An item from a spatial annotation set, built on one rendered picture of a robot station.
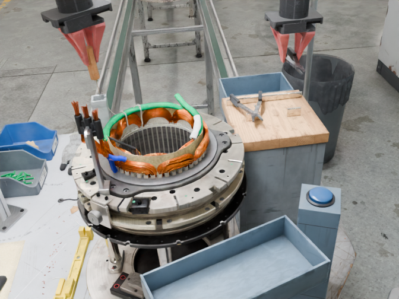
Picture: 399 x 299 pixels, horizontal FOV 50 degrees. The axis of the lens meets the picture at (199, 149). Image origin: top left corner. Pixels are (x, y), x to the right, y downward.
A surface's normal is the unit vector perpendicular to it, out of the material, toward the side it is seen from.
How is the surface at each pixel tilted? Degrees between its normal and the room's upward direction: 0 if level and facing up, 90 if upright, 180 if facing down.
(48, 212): 0
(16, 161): 88
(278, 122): 0
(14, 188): 92
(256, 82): 90
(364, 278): 0
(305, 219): 90
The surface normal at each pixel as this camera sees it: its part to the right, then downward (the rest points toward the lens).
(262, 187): 0.13, 0.56
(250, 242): 0.44, 0.49
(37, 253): -0.06, -0.82
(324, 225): -0.27, 0.56
